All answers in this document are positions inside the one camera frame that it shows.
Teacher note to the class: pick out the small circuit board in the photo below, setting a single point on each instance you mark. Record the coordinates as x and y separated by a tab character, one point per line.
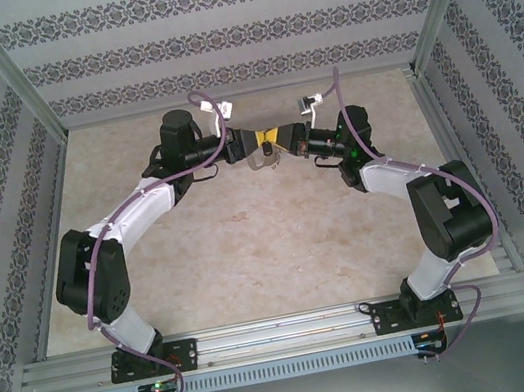
159	388
430	341

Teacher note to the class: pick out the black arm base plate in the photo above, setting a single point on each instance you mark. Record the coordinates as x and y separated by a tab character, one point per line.
382	319
186	354

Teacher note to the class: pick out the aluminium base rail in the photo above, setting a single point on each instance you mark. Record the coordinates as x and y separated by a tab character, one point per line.
286	334

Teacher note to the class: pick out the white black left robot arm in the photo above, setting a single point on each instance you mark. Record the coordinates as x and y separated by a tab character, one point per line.
143	212

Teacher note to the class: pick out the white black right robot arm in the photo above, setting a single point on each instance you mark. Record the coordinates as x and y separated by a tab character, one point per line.
391	178

